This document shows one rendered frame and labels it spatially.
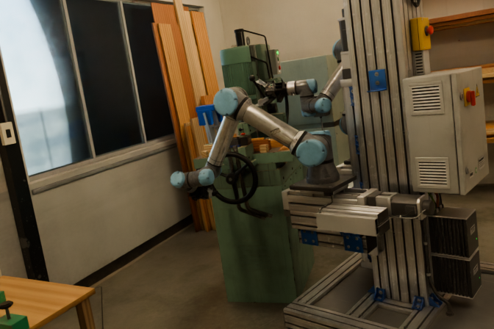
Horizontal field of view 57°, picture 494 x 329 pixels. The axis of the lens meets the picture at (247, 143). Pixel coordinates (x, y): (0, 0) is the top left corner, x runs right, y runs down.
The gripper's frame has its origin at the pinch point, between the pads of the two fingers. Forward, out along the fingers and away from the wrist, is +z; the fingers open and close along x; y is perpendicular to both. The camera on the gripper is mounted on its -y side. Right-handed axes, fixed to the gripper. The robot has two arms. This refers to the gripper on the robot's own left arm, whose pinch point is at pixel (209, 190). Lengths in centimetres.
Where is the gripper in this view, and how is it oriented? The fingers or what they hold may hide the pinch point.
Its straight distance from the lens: 244.0
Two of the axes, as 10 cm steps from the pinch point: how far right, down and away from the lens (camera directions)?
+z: 3.8, 3.0, 8.7
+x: 9.2, -1.7, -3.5
